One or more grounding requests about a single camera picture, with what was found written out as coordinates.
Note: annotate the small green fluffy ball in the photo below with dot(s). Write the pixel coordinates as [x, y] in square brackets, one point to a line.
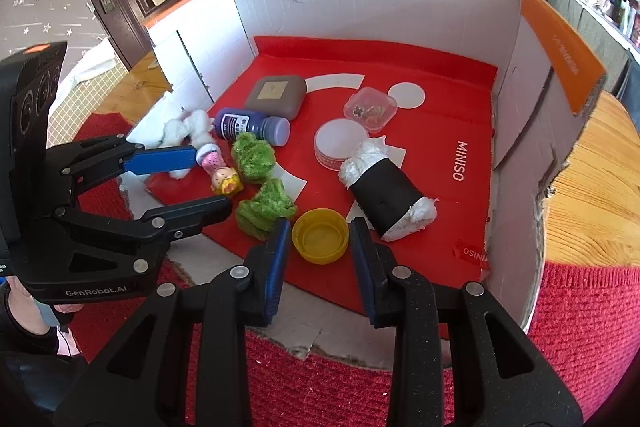
[252, 157]

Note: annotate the small clear plastic box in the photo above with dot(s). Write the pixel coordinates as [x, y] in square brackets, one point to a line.
[370, 107]

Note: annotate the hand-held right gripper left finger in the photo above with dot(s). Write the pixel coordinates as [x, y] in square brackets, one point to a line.
[277, 267]

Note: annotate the black and white roll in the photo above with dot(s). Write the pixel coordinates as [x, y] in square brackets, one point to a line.
[385, 192]

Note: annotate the red knitted mat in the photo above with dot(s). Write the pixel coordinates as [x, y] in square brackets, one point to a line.
[590, 307]

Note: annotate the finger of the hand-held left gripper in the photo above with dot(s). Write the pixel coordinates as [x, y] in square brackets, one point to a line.
[200, 209]
[160, 159]

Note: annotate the large green fluffy ball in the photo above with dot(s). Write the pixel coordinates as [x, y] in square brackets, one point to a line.
[265, 209]

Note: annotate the orange cardboard box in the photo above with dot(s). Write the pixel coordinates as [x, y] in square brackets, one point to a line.
[450, 117]

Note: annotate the person's left forearm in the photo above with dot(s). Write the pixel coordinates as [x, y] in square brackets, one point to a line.
[30, 372]

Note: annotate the white fluffy star toy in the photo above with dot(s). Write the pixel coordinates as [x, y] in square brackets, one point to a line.
[185, 127]

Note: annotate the dark blue ink bottle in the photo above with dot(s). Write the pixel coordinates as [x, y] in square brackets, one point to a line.
[250, 127]

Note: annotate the grey-brown plastic case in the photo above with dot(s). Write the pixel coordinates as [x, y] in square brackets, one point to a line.
[275, 94]

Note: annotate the person's left hand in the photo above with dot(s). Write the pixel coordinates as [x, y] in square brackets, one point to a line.
[30, 307]

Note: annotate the yellow plastic cap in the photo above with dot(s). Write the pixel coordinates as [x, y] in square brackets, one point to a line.
[320, 239]

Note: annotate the pink doll figurine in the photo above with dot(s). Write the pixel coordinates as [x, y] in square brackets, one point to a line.
[225, 179]

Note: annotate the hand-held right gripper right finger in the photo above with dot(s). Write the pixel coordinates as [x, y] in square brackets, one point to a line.
[362, 272]

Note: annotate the round clear jar white lid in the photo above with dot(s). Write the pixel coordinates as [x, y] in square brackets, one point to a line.
[337, 139]

